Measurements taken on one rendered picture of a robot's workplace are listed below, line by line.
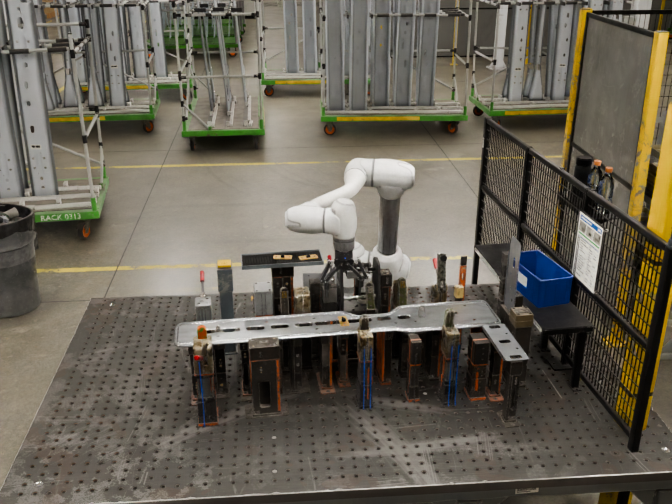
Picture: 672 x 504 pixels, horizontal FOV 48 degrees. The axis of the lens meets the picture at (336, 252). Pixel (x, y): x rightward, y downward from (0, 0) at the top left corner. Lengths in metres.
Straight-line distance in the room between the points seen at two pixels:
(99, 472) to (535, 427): 1.70
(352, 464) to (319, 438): 0.20
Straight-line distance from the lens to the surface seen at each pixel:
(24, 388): 4.95
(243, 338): 3.13
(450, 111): 10.08
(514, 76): 10.75
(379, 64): 10.24
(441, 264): 3.39
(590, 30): 5.74
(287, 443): 3.03
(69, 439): 3.23
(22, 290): 5.73
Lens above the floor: 2.56
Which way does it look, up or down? 24 degrees down
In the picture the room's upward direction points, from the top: straight up
